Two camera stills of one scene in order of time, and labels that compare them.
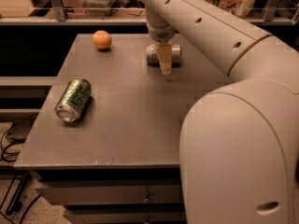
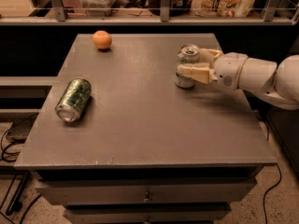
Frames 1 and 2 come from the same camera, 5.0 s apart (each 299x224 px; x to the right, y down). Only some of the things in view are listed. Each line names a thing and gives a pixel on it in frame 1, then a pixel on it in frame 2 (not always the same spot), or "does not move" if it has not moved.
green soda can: x=73 y=100 does not move
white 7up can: x=152 y=55 to x=187 y=54
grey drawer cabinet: x=106 y=143 does not move
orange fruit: x=102 y=39 does not move
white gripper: x=161 y=34 to x=230 y=68
